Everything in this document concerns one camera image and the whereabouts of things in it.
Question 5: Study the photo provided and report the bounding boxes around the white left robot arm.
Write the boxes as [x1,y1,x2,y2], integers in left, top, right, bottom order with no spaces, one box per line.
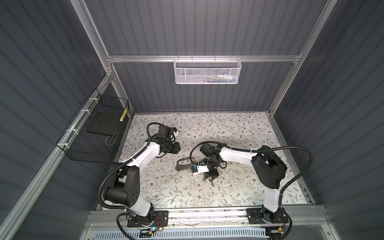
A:
[98,122,181,221]

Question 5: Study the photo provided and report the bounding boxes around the black pad in basket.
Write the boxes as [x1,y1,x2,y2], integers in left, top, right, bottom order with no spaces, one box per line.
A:
[87,113,122,137]

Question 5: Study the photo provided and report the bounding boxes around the white vented strip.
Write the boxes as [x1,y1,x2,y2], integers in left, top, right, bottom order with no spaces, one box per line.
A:
[91,228,269,240]

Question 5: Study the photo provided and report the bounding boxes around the items in white basket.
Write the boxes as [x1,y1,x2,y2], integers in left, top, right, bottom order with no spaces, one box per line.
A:
[196,74,238,84]

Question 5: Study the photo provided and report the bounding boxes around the black headed key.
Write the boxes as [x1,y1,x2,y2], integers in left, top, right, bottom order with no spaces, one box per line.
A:
[209,178,215,187]

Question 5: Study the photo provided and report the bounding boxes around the black wire basket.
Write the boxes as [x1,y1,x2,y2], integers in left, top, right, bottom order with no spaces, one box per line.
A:
[57,90,130,164]

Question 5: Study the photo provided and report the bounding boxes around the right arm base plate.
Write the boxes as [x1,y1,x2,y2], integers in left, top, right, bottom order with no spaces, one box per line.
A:
[246,207,289,225]

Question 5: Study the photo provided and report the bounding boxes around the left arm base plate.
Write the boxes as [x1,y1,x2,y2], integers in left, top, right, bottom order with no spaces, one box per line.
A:
[126,211,169,228]

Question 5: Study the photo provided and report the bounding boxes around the aluminium mounting rail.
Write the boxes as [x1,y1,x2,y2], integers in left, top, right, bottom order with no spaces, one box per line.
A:
[85,205,330,229]

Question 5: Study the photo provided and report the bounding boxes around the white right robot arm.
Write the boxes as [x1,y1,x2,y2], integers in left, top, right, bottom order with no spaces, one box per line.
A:
[200,141,288,223]

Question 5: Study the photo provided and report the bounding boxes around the white wire mesh basket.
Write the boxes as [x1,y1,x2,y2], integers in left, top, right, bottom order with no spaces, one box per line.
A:
[173,57,242,85]

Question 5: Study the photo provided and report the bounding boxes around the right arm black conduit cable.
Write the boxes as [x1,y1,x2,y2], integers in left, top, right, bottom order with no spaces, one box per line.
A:
[188,140,314,208]

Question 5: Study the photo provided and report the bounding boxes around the yellow marker in basket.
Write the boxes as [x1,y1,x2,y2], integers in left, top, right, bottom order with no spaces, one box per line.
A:
[120,108,128,122]

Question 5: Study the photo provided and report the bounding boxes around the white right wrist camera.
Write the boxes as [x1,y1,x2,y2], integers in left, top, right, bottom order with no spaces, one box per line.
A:
[191,166,209,175]

